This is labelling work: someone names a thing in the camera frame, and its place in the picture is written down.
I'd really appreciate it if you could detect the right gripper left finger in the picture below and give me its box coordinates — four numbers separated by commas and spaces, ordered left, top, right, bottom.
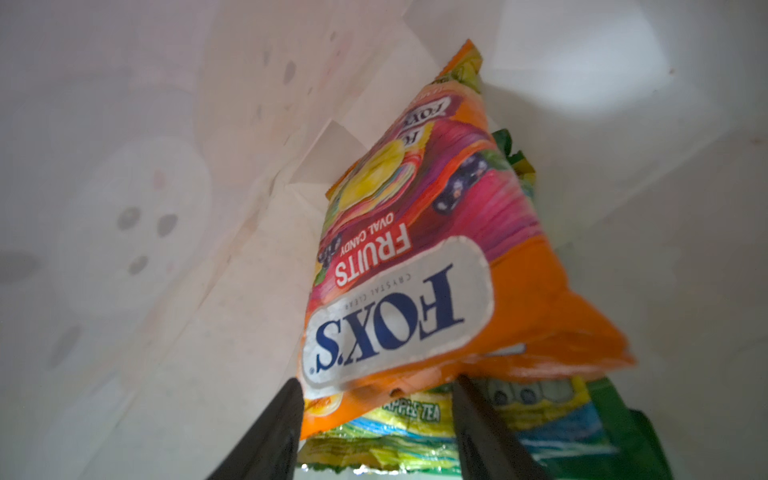
208, 378, 304, 480

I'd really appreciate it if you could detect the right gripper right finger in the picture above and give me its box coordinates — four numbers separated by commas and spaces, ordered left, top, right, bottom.
452, 375, 549, 480

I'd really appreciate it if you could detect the orange fruits candy bag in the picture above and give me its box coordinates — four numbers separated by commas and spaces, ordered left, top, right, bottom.
299, 42, 634, 438

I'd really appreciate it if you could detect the white patterned paper bag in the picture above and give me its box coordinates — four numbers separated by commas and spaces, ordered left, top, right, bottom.
1, 1, 767, 479

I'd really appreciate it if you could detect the green apple tea candy bag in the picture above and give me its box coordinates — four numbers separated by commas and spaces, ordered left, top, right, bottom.
299, 121, 671, 479

